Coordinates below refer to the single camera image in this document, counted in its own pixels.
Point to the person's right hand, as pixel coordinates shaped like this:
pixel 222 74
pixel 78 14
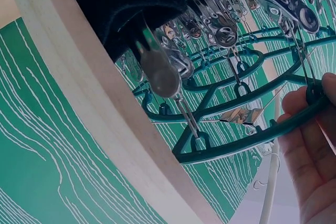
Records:
pixel 312 171

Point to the green round clip hanger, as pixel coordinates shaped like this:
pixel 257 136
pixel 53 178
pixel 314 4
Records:
pixel 236 150

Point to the cluster of metal clothes clips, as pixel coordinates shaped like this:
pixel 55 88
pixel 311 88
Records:
pixel 160 77

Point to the black cloth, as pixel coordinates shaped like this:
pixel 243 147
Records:
pixel 118 1

